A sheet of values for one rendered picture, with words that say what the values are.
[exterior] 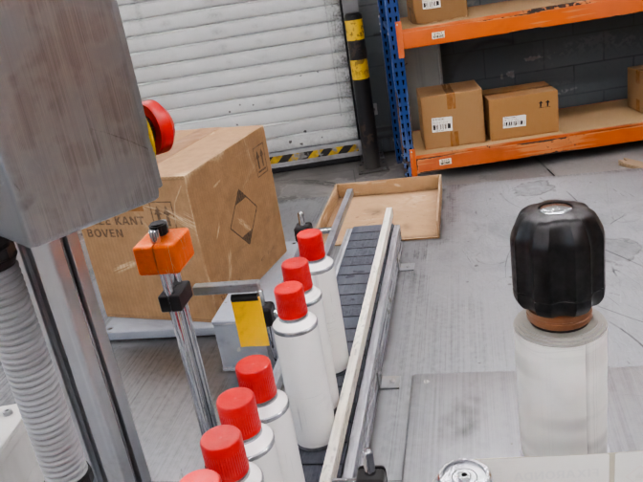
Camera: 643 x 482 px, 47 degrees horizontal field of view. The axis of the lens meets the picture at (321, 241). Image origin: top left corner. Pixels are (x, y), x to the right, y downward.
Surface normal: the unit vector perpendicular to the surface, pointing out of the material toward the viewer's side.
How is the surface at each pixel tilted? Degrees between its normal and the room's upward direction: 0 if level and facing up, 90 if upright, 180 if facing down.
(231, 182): 90
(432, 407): 0
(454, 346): 0
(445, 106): 90
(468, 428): 0
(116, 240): 90
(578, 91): 90
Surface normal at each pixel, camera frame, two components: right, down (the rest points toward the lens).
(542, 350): -0.61, 0.42
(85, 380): -0.17, 0.39
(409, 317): -0.15, -0.92
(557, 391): -0.37, 0.42
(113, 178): 0.70, 0.17
